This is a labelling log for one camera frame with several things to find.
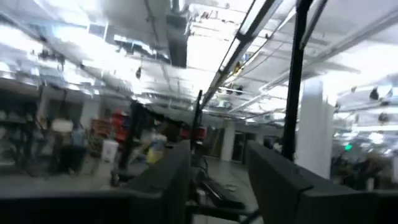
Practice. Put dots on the green exit sign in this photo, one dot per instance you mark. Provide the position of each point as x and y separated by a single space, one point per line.
348 147

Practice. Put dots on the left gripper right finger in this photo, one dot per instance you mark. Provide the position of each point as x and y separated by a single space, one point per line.
276 186

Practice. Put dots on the red box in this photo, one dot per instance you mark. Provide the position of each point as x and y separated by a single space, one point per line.
202 133

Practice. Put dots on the thin black pole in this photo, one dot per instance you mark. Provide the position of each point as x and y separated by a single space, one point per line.
196 121

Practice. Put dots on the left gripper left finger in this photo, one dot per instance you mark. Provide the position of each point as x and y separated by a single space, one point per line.
172 180

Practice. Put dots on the red stacked bins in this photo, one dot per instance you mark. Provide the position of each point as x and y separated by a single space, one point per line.
119 126

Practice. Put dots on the white bucket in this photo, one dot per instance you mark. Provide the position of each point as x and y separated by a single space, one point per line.
109 151

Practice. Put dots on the yellow container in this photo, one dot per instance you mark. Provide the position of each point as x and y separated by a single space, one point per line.
156 152

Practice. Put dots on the large white column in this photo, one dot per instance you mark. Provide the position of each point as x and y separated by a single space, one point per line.
315 130

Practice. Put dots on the slim white column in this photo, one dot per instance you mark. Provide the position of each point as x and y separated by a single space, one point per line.
227 143

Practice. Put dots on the black ceiling duct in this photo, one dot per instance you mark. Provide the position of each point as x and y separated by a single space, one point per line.
178 43

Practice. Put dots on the black metal frame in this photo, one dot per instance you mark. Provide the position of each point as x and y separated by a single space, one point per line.
295 93

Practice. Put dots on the dark shelf post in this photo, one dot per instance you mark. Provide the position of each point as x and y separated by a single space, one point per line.
132 133

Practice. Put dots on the long ceiling light rail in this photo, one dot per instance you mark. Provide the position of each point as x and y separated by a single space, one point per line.
245 34

